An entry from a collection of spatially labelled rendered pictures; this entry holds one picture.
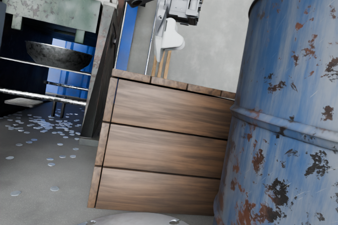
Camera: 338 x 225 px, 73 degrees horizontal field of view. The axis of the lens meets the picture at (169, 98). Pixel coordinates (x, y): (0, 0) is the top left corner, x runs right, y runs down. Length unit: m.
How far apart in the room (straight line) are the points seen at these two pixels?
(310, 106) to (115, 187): 0.49
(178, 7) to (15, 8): 0.87
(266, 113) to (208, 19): 2.49
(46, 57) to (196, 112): 0.87
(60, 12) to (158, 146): 0.80
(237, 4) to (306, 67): 2.67
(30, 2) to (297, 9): 1.09
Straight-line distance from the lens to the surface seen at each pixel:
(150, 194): 0.64
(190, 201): 0.68
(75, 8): 1.17
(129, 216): 0.58
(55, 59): 1.26
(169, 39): 0.49
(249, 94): 0.31
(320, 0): 0.27
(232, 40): 2.81
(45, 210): 0.65
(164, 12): 0.48
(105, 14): 1.09
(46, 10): 1.20
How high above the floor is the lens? 0.34
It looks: 4 degrees down
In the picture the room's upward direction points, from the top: 11 degrees clockwise
